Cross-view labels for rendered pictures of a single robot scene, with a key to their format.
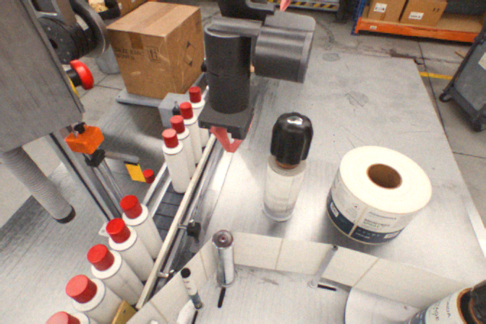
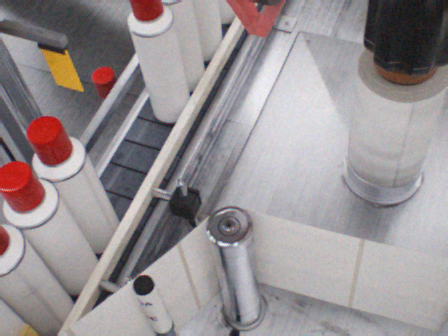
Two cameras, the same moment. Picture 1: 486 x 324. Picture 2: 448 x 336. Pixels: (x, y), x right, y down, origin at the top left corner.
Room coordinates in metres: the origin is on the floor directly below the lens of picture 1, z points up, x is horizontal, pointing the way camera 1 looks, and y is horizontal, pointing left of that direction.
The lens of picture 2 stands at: (-0.01, -0.05, 1.51)
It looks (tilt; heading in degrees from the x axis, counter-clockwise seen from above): 55 degrees down; 18
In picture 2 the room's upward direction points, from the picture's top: 10 degrees counter-clockwise
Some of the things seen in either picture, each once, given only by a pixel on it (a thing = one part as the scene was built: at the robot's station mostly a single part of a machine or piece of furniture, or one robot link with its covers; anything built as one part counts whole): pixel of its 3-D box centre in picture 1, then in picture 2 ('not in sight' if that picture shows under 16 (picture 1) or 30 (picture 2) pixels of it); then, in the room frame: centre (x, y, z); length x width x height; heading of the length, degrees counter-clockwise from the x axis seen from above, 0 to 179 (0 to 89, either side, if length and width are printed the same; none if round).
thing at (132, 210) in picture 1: (142, 228); (76, 189); (0.29, 0.21, 0.98); 0.05 x 0.05 x 0.20
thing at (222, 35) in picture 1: (233, 48); not in sight; (0.33, 0.01, 1.36); 0.07 x 0.06 x 0.07; 72
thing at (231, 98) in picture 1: (229, 90); not in sight; (0.33, 0.01, 1.30); 0.10 x 0.07 x 0.07; 167
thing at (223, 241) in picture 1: (225, 260); (237, 273); (0.23, 0.03, 0.97); 0.05 x 0.05 x 0.19
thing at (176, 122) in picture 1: (182, 148); (176, 24); (0.54, 0.16, 0.98); 0.05 x 0.05 x 0.20
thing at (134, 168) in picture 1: (134, 171); (61, 66); (0.36, 0.21, 1.09); 0.03 x 0.01 x 0.06; 77
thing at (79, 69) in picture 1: (78, 76); not in sight; (0.32, 0.21, 1.33); 0.04 x 0.03 x 0.04; 42
